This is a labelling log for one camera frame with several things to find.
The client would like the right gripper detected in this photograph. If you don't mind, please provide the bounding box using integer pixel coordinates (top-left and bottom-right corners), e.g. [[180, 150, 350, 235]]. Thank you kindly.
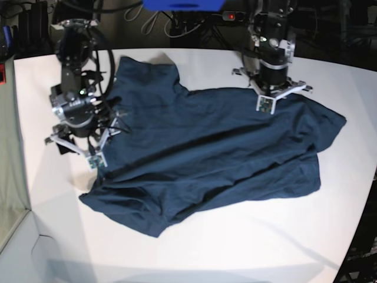
[[44, 110, 128, 166]]

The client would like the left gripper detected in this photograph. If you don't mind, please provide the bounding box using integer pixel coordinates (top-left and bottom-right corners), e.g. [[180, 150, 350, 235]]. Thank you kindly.
[[232, 60, 313, 106]]

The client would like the dark blue t-shirt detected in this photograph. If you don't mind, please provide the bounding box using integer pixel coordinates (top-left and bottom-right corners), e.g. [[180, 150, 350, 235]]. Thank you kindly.
[[80, 57, 346, 237]]

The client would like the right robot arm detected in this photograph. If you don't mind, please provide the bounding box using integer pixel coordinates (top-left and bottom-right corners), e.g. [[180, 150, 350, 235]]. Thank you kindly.
[[45, 1, 128, 170]]

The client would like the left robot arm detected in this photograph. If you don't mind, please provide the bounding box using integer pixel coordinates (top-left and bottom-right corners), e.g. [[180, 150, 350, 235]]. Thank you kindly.
[[232, 1, 313, 114]]

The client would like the black power strip red light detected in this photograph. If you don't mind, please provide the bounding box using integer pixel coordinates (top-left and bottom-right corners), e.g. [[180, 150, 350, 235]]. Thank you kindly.
[[221, 11, 249, 22]]

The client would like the red box at left edge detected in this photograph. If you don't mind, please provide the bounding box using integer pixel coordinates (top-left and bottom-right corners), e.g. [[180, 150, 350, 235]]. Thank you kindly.
[[0, 63, 6, 85]]

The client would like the blue overhead box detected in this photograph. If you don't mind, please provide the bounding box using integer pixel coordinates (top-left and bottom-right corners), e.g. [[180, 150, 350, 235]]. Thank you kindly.
[[143, 0, 225, 12]]

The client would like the blue cylinder at left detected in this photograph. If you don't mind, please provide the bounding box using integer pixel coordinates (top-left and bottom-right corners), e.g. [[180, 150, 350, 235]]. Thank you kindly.
[[3, 25, 13, 48]]

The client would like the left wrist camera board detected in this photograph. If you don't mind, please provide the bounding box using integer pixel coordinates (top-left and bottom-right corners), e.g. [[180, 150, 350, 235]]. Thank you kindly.
[[256, 95, 276, 115]]

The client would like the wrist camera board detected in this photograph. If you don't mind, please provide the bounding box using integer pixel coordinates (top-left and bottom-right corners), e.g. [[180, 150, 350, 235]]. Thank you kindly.
[[87, 153, 107, 171], [256, 95, 276, 115]]

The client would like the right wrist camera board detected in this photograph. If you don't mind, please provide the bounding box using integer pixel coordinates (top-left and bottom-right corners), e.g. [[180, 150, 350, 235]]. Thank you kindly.
[[87, 153, 107, 171]]

